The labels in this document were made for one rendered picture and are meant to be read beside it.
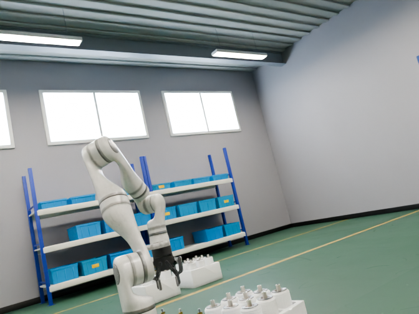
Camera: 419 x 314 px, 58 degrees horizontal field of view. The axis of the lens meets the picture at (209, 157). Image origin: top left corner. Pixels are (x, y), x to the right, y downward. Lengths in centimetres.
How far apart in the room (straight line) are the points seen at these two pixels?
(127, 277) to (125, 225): 16
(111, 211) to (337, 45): 745
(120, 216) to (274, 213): 799
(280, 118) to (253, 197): 200
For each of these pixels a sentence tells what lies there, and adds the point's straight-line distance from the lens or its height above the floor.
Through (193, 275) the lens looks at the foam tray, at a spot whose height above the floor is 13.
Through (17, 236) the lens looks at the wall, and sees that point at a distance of 664.
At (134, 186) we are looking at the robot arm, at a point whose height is 85.
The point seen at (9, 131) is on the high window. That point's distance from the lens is 692.
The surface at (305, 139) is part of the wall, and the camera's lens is 874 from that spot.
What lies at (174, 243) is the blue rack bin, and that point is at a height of 37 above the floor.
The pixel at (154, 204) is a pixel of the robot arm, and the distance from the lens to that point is 147.
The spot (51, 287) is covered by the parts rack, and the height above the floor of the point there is 23.
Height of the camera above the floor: 68
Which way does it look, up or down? 9 degrees up
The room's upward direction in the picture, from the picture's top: 13 degrees counter-clockwise
